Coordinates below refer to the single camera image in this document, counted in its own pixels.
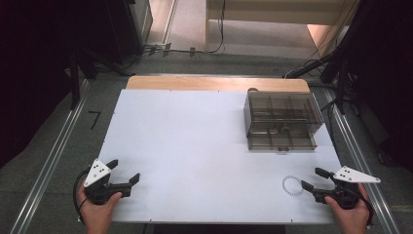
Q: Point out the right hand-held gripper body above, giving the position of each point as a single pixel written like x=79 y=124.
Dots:
x=344 y=193

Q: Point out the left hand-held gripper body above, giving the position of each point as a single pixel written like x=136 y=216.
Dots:
x=97 y=190

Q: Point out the grey transparent drawer organizer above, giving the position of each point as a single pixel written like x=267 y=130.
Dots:
x=282 y=113

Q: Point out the person's left hand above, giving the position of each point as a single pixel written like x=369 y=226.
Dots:
x=97 y=216

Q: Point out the person's right hand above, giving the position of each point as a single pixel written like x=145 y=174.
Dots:
x=352 y=219

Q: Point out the white board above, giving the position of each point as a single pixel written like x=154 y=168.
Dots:
x=181 y=146

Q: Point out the black metal stand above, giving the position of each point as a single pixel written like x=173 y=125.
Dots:
x=341 y=84
x=75 y=81

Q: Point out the black bar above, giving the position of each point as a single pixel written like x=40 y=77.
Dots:
x=308 y=67

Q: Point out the black curtain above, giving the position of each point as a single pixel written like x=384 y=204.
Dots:
x=29 y=71
x=386 y=81

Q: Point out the dark cabinet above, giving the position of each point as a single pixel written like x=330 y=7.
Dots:
x=130 y=29

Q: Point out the white desk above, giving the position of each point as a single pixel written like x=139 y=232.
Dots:
x=259 y=11

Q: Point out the aluminium rail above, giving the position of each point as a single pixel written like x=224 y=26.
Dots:
x=360 y=162
x=48 y=162

